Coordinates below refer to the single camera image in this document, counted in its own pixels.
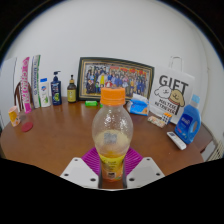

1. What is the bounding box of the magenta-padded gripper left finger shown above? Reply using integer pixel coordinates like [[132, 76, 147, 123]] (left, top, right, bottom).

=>
[[59, 147, 103, 190]]

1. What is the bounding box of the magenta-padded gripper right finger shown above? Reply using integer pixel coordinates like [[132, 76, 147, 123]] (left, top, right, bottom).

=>
[[122, 147, 166, 190]]

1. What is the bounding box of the orange-capped juice bottle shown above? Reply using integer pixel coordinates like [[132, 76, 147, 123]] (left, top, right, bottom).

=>
[[91, 87, 134, 183]]

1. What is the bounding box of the white remote control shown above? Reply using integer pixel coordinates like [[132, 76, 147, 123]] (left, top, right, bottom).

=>
[[166, 130, 188, 151]]

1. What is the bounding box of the small snack packet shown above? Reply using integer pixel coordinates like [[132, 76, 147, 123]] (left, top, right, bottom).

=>
[[147, 115, 167, 129]]

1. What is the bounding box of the colourful puzzle cube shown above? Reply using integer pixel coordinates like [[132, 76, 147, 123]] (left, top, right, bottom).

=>
[[161, 111, 174, 126]]

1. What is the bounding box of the blue detergent bottle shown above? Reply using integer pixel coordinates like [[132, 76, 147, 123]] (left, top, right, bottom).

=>
[[174, 94, 203, 145]]

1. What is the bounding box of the small green packet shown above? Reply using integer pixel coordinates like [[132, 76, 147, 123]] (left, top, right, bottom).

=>
[[84, 100, 99, 108]]

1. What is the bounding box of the flat round red coaster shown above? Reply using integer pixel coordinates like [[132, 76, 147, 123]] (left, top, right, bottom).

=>
[[21, 121, 34, 133]]

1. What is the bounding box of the white radiator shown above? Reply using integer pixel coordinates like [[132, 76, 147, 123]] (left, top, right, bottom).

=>
[[208, 138, 224, 162]]

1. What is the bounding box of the small amber pump bottle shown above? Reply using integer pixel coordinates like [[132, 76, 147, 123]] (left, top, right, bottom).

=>
[[66, 74, 78, 104]]

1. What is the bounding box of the dark blue pump bottle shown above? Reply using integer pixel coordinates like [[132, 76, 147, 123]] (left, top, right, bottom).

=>
[[50, 70, 63, 107]]

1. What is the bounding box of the white body wash bottle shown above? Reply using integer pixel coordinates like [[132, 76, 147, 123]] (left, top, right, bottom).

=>
[[39, 77, 52, 108]]

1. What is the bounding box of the pink and yellow mug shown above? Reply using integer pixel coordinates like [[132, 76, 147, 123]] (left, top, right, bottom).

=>
[[8, 105, 22, 128]]

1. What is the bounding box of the framed group photo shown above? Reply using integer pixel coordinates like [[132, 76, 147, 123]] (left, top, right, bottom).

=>
[[76, 56, 155, 102]]

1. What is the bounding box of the pink shuttlecock tube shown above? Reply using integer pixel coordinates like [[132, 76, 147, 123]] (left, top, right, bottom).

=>
[[20, 56, 33, 115]]

